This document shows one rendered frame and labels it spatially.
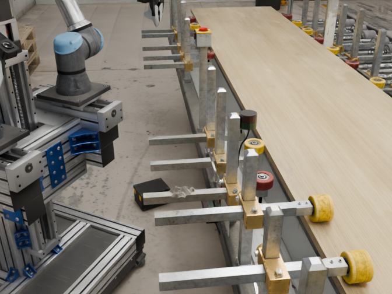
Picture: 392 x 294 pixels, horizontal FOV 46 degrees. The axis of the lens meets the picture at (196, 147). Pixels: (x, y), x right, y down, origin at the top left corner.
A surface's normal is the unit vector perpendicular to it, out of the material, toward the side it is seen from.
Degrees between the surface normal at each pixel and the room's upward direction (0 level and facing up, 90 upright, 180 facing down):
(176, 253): 0
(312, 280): 90
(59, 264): 0
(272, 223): 90
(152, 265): 0
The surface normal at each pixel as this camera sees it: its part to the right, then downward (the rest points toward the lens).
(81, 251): 0.00, -0.88
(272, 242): 0.12, 0.47
